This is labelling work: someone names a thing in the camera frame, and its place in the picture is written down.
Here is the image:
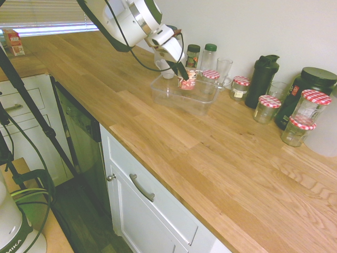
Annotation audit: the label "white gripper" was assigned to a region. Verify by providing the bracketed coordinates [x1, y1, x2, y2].
[157, 36, 191, 81]

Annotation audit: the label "red cereal cup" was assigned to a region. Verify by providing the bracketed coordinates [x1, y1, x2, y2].
[177, 67, 202, 91]

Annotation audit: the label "clear rectangular plastic container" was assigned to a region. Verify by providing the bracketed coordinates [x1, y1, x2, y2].
[150, 73, 221, 117]

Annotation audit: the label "white ceramic mug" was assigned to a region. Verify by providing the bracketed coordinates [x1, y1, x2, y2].
[154, 59, 175, 80]

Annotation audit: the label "spice jar black lid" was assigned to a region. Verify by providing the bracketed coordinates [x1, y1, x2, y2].
[185, 44, 201, 70]

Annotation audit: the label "empty jar checkered lid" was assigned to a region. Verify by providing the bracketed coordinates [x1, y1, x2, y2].
[280, 116, 317, 148]
[202, 69, 221, 95]
[253, 94, 282, 125]
[291, 89, 332, 126]

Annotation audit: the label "clear bottle green lid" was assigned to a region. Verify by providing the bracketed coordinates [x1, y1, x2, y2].
[200, 43, 218, 72]

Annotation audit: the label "tall clear drinking glass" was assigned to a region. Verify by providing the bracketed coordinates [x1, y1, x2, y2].
[216, 57, 234, 85]

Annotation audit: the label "labelled jar checkered lid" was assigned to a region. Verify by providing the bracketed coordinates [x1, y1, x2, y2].
[230, 75, 251, 102]

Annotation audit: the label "black shaker bottle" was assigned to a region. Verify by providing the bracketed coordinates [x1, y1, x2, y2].
[244, 54, 281, 110]

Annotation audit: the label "small clear glass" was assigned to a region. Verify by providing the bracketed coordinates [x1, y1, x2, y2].
[267, 81, 291, 104]

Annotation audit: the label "dark dishwasher front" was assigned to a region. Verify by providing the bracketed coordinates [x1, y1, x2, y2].
[49, 75, 114, 221]

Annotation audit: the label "black Vega protein tub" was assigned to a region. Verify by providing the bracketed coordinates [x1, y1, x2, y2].
[274, 66, 337, 131]

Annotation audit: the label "white kitchen cabinet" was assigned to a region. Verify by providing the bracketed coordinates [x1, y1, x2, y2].
[99, 123, 234, 253]

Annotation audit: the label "white window blind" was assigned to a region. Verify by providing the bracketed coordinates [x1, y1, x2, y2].
[0, 0, 100, 29]

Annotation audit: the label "white cabinet with drawers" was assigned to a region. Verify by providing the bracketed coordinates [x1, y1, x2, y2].
[0, 73, 73, 187]

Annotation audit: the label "red and white carton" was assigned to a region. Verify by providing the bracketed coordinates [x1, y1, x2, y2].
[2, 28, 26, 57]

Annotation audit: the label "wooden robot mounting board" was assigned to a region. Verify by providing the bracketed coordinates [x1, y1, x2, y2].
[0, 157, 75, 253]

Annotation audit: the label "wrist camera with brown mount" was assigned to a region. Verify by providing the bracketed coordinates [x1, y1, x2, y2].
[168, 27, 183, 41]

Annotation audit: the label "black camera tripod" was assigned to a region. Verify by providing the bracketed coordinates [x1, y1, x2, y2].
[0, 46, 81, 192]

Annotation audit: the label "metal bar drawer handle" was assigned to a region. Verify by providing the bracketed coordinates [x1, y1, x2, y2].
[2, 103, 24, 113]

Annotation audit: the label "green and black floor cables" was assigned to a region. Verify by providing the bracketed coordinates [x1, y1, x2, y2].
[0, 115, 57, 238]

